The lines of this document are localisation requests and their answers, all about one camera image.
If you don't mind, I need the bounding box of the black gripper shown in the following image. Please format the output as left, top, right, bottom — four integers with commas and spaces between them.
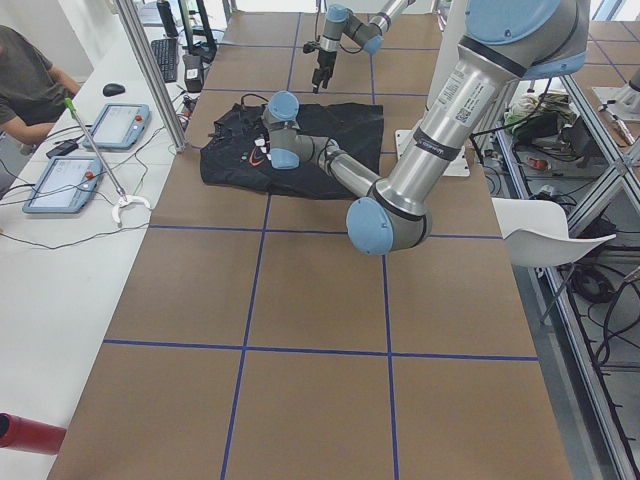
303, 41, 336, 94

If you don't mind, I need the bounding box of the black graphic t-shirt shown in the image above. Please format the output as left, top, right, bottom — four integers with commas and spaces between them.
200, 102, 384, 200

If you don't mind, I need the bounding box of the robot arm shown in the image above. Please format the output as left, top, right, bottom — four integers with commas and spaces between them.
303, 0, 414, 94
262, 1, 590, 255

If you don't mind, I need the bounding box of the black keyboard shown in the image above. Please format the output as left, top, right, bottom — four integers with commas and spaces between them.
150, 38, 178, 83

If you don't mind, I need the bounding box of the far teach pendant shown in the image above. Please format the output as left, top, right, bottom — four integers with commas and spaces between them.
89, 103, 151, 150

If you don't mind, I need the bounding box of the teach pendant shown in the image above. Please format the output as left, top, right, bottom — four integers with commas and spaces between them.
22, 155, 103, 214
89, 103, 151, 150

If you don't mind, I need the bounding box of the black computer mouse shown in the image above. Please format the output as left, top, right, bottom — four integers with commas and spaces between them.
102, 83, 126, 97

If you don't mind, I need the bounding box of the reacher grabber stick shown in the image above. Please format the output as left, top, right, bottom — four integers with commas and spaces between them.
64, 97, 151, 228

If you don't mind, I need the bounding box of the white plastic chair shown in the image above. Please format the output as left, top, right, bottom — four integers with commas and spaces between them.
492, 198, 616, 268

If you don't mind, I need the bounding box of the near teach pendant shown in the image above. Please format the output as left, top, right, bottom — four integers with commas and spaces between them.
22, 155, 103, 214

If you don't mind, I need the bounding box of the seated person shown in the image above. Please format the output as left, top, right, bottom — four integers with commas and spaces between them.
1, 25, 81, 146

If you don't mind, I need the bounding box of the red cylinder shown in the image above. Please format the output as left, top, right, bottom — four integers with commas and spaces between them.
1, 413, 67, 455

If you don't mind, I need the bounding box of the aluminium frame post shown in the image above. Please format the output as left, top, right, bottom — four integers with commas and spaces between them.
114, 0, 186, 153

